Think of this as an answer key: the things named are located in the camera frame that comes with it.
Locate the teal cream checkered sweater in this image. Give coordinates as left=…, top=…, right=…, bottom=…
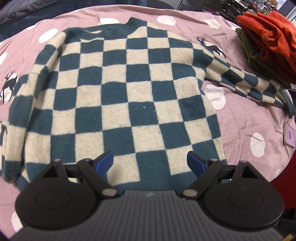
left=1, top=18, right=295, bottom=190

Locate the pink polka dot bedsheet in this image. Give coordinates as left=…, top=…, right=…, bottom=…
left=1, top=5, right=295, bottom=236

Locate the smartphone with pink case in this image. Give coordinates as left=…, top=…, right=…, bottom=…
left=283, top=123, right=295, bottom=148

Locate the olive green folded garment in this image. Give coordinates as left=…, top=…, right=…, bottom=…
left=236, top=28, right=292, bottom=89

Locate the orange folded garment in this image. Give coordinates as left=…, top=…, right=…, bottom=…
left=236, top=11, right=295, bottom=84

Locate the grey blue massage bed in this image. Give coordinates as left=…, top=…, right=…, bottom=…
left=1, top=0, right=147, bottom=41

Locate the black wire shelf rack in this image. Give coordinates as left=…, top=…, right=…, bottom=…
left=177, top=0, right=279, bottom=23

